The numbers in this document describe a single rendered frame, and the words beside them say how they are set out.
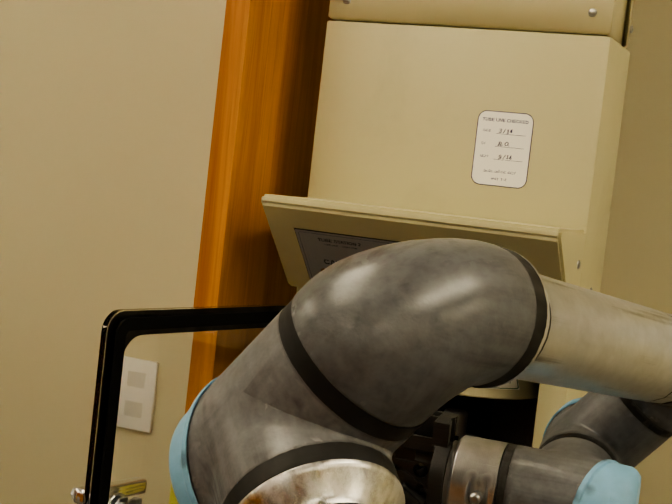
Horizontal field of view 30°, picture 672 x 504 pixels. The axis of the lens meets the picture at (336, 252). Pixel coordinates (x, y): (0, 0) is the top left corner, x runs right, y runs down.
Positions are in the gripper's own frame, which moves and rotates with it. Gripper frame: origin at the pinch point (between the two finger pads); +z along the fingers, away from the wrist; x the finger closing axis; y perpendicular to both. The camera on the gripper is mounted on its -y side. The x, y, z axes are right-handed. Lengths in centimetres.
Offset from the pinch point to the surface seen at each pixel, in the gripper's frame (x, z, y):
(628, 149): -73, -25, 28
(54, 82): -83, 69, 28
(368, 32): -33, 1, 39
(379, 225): -20.0, -5.9, 20.0
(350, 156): -32.1, 1.6, 25.7
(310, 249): -24.0, 2.5, 16.0
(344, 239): -22.1, -1.8, 17.8
